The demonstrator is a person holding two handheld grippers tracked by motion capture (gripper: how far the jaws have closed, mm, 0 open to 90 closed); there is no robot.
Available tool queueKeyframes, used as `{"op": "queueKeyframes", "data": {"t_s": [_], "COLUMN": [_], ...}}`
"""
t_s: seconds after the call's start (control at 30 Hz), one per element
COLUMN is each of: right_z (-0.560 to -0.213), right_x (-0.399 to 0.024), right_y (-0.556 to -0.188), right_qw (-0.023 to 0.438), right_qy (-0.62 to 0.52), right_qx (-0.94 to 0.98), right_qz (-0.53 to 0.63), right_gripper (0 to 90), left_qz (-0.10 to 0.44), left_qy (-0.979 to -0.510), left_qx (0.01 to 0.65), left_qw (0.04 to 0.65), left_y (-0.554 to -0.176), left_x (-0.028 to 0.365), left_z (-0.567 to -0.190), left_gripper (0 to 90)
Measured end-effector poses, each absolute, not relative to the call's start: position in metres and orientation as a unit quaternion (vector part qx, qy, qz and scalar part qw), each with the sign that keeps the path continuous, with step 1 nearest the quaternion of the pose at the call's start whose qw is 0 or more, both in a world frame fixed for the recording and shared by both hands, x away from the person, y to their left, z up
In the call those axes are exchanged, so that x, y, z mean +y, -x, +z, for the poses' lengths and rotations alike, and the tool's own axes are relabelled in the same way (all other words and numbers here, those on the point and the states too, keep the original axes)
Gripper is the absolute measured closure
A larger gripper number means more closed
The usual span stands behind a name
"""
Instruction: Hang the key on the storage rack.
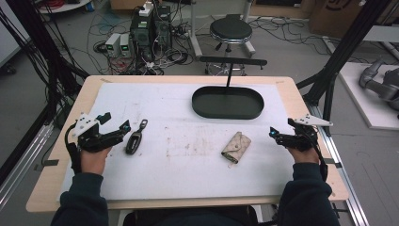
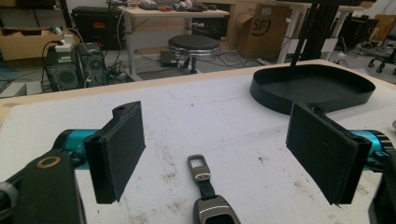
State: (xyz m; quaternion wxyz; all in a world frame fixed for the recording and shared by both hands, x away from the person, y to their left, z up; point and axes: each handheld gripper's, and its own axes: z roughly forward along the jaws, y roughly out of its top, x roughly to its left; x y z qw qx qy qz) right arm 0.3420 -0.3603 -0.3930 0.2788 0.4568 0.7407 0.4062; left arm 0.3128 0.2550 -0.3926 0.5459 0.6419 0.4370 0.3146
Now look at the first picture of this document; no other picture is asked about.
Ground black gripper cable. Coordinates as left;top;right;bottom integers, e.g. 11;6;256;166
64;121;83;175
309;131;329;183

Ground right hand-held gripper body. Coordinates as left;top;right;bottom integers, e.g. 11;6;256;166
277;113;334;153

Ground person's right hand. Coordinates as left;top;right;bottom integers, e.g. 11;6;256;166
286;145;321;166

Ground tangle of floor cables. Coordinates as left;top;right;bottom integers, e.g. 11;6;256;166
71;8;196;76

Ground small black computer tower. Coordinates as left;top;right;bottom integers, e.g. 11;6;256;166
152;4;173;51

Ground aluminium rail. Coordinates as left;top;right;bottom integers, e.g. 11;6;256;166
308;104;371;226
0;122;55;210

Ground beige key pouch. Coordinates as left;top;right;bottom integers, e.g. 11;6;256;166
220;131;252;165

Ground wooden table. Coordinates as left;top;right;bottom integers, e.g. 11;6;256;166
25;74;350;214

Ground white desk leg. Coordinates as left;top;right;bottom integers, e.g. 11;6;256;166
188;0;204;58
242;0;257;58

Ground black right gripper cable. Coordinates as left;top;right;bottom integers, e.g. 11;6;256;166
309;131;329;183

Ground person's left hand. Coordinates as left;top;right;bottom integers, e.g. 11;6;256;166
79;145;113;176

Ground cardboard box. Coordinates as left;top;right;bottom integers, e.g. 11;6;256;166
308;0;366;40

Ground white floor board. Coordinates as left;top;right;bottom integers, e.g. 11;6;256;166
338;61;399;131

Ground white table mat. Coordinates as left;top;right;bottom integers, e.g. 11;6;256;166
56;82;311;202

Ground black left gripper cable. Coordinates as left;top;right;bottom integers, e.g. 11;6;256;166
64;121;83;175

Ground person's dark torso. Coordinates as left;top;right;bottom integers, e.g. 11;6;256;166
122;204;261;226

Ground white round table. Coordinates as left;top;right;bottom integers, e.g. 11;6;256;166
37;0;92;15

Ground black oval tray with hanger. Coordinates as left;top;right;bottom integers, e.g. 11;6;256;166
191;56;268;121

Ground large black computer tower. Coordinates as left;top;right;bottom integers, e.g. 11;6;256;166
129;11;155;61

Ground white power strip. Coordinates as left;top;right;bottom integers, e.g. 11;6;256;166
138;1;155;18

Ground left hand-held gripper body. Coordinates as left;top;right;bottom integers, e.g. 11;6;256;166
70;112;117;154

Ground black round stool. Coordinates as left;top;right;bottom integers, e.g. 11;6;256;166
204;13;257;76

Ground black frame post with cables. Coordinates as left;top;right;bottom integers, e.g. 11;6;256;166
0;0;90;126

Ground black car key fob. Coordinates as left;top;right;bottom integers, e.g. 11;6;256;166
125;119;150;155

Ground grey power supply unit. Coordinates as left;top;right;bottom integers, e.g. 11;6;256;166
119;33;133;58
104;32;122;57

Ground black floor cables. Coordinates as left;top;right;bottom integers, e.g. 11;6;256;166
249;16;328;56

